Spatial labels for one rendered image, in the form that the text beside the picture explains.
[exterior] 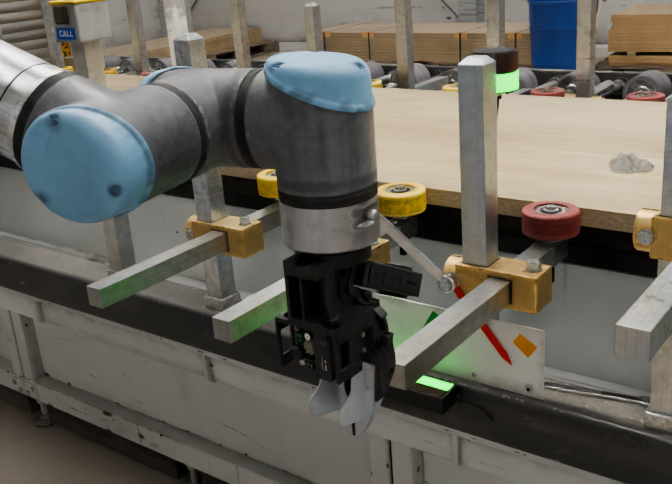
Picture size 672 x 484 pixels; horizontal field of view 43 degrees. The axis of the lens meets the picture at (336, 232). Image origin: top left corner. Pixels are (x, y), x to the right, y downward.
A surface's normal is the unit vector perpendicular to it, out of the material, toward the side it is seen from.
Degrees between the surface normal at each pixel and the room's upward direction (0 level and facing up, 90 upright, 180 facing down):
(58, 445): 0
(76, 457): 0
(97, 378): 92
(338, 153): 90
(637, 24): 90
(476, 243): 90
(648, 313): 0
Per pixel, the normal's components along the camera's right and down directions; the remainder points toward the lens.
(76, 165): -0.33, 0.37
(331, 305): 0.80, 0.15
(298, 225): -0.59, 0.31
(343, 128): 0.42, 0.28
